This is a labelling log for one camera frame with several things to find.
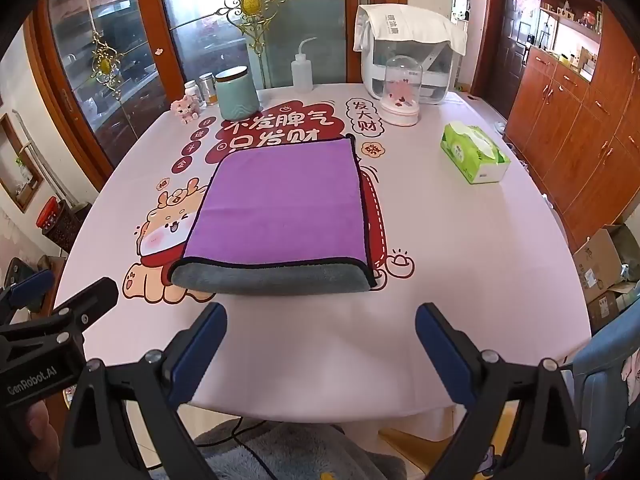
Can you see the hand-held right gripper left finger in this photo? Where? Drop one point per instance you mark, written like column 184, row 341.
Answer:
column 199, row 352

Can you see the small gold door ornament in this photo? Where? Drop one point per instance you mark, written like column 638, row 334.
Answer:
column 105, row 65

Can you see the white squeeze bottle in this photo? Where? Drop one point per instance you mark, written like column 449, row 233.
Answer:
column 301, row 75

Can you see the green tissue box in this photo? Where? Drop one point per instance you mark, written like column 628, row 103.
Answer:
column 472, row 155

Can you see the pink plush toy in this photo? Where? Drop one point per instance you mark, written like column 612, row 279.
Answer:
column 185, row 109

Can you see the dark woven basket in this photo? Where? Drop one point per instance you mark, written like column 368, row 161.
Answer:
column 70, row 227

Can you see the blue chair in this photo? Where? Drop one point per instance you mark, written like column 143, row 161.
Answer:
column 600, row 385

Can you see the white countertop appliance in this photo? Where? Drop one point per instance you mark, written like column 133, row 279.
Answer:
column 440, row 72

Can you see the red basket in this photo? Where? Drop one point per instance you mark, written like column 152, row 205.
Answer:
column 47, row 215

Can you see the pink glass dome lamp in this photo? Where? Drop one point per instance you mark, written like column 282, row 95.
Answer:
column 401, row 92

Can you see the pink printed tablecloth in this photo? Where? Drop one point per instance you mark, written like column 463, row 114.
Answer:
column 325, row 345

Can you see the wooden cabinet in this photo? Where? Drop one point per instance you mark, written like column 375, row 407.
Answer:
column 565, row 125

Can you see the white cloth cover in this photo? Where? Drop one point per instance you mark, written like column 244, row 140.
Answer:
column 405, row 22

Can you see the dark wooden door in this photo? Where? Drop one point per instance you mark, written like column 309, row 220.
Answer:
column 515, row 35

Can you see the purple and grey towel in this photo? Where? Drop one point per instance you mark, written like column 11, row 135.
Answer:
column 280, row 200

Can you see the glass jar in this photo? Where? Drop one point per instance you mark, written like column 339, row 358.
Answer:
column 207, row 89

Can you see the white pill bottle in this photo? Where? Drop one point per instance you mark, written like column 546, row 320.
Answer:
column 191, row 92

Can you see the large gold door ornament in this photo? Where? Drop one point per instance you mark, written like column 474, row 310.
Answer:
column 250, row 5

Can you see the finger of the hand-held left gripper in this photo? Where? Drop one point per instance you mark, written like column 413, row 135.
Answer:
column 31, row 285
column 92, row 297

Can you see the cardboard box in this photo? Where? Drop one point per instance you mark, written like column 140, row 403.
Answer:
column 595, row 265
column 607, row 307

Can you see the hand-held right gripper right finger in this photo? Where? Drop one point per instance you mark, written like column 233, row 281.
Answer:
column 445, row 355

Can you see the teal canister with dark lid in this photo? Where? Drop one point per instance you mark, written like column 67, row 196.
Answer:
column 237, row 95

